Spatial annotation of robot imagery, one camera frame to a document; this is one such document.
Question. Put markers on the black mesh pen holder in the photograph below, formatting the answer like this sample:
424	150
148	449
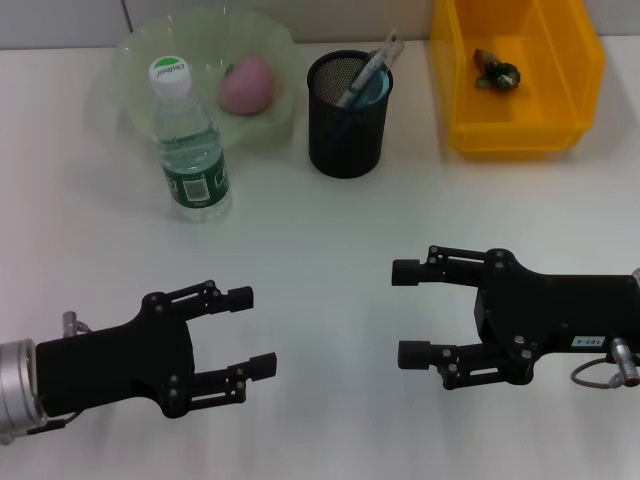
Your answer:
347	145

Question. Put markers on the clear green-label water bottle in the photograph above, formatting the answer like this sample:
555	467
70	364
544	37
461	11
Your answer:
192	150

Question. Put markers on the grey ballpoint pen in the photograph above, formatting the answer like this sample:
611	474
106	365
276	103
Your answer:
360	82

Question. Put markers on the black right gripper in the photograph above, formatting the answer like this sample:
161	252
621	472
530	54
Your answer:
550	312

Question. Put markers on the green plastic wrapper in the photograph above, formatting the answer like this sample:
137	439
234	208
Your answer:
497	72

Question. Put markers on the blue scissors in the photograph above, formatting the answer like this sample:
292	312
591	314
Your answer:
372	92

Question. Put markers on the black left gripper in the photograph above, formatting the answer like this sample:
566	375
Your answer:
120	365

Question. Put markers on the green translucent fruit bowl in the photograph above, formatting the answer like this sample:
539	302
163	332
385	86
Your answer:
260	125

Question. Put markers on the yellow plastic bin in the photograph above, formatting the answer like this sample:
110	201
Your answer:
500	140

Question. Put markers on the transparent plastic ruler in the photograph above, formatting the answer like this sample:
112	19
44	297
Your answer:
395	47

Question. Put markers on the pink toy peach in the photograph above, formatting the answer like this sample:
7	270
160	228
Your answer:
247	87

